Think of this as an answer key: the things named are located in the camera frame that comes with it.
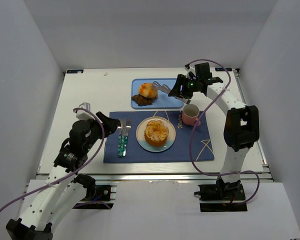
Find metal serving tongs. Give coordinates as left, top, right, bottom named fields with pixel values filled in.
left=152, top=81, right=191, bottom=105

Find sugared orange muffin bread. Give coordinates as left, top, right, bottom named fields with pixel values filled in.
left=144, top=120, right=169, bottom=147

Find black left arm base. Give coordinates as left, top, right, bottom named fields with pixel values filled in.
left=73, top=184, right=117, bottom=210

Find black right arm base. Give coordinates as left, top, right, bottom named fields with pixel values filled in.
left=194, top=184, right=248, bottom=213

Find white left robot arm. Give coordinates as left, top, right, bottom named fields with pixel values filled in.
left=6, top=108, right=120, bottom=240

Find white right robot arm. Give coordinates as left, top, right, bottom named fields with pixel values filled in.
left=168, top=60, right=260, bottom=191

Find light blue plastic tray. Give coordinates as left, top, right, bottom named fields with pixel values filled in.
left=130, top=78, right=184, bottom=110

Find dark label sticker right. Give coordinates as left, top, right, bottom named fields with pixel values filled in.
left=214, top=67, right=233, bottom=72

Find dark label sticker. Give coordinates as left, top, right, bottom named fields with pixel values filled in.
left=66, top=69, right=84, bottom=74
left=214, top=67, right=233, bottom=72

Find pink ceramic mug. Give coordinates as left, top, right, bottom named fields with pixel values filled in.
left=181, top=104, right=201, bottom=126

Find round orange striped bun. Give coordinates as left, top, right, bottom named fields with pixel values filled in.
left=138, top=82, right=158, bottom=99

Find cream and blue plate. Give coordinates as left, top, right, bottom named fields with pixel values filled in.
left=136, top=116, right=176, bottom=153

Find brown chocolate croissant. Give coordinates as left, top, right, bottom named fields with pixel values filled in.
left=131, top=94, right=154, bottom=106

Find blue cloth placemat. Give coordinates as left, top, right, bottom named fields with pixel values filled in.
left=103, top=110, right=215, bottom=164

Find dark label sticker left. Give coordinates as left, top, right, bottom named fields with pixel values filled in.
left=66, top=69, right=84, bottom=74

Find spoon with green handle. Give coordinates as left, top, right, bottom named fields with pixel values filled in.
left=117, top=119, right=125, bottom=158

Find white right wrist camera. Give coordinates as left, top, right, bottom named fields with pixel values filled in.
left=184, top=64, right=197, bottom=80

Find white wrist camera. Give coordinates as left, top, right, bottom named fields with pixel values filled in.
left=184, top=64, right=197, bottom=80
left=73, top=102, right=94, bottom=121

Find knife with green handle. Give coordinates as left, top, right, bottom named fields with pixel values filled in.
left=120, top=118, right=127, bottom=158

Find fork with green handle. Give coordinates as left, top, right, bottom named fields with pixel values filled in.
left=122, top=118, right=132, bottom=157

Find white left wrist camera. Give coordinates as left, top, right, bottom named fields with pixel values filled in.
left=73, top=102, right=94, bottom=121

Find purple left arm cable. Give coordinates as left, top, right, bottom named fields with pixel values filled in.
left=0, top=107, right=106, bottom=226

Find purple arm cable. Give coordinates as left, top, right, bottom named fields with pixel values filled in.
left=0, top=107, right=106, bottom=226
left=184, top=58, right=261, bottom=210

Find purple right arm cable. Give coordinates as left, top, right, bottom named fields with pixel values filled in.
left=184, top=58, right=261, bottom=210

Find aluminium table rail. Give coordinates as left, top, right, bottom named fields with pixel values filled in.
left=35, top=172, right=274, bottom=182

